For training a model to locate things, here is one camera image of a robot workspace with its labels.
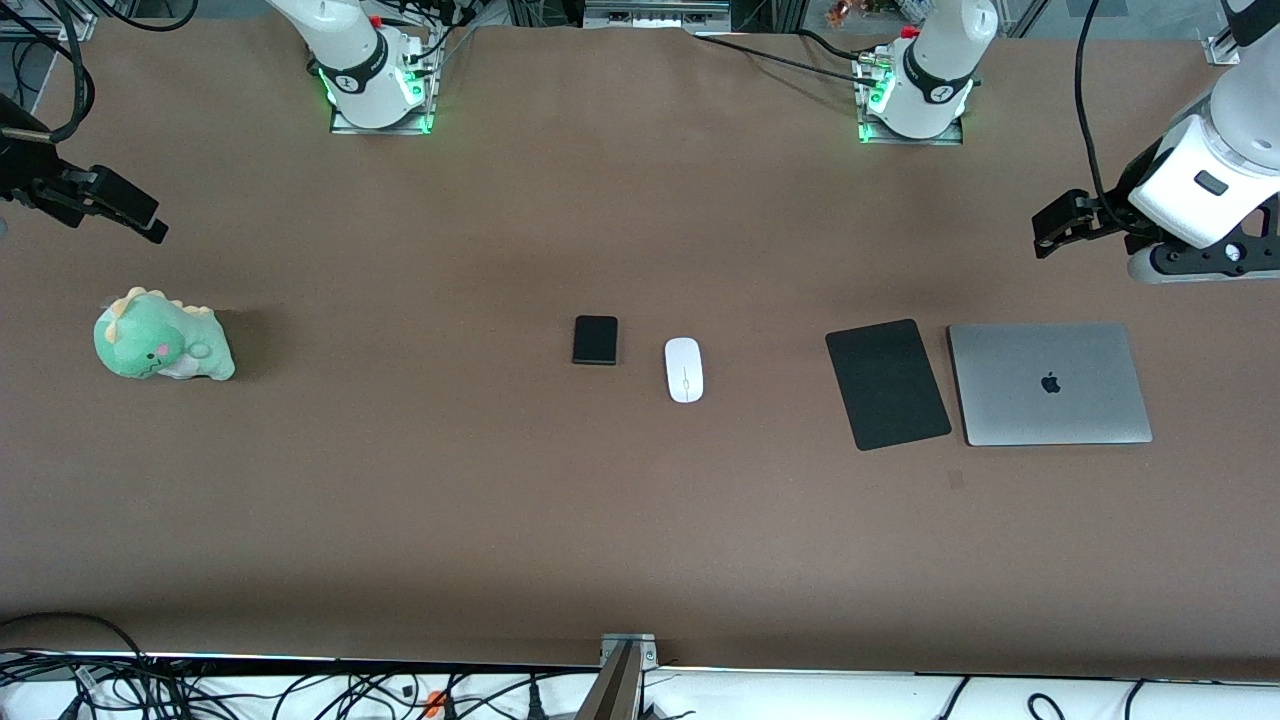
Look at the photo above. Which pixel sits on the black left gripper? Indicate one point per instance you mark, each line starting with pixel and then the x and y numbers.
pixel 1122 208

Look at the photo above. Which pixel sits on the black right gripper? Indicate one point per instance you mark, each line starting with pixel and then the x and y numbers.
pixel 30 177

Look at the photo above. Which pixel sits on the white computer mouse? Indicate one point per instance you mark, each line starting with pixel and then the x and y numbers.
pixel 684 385

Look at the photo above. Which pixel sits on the black glossy phone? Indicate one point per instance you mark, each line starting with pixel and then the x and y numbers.
pixel 595 340

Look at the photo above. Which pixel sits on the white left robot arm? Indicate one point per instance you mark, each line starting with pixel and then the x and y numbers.
pixel 940 60

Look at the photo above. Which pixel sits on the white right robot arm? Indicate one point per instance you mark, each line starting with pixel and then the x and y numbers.
pixel 350 50

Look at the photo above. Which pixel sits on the black mouse pad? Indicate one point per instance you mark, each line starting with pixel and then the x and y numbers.
pixel 886 385

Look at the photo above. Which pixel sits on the green dinosaur plush toy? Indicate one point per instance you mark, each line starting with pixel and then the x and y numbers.
pixel 150 345

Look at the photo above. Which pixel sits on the silver laptop with apple logo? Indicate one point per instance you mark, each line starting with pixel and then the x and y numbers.
pixel 1000 395

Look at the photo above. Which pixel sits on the grey metal device box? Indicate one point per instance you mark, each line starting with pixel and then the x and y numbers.
pixel 655 14

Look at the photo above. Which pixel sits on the dark aluminium beam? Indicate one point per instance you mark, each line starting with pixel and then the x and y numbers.
pixel 610 690

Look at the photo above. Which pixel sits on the aluminium frame profile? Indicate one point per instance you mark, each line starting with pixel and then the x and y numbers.
pixel 40 28

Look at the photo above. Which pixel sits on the small aluminium corner bracket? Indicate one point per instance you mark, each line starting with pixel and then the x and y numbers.
pixel 1225 50

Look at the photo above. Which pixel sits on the metal table edge bracket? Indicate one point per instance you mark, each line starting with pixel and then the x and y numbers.
pixel 628 648

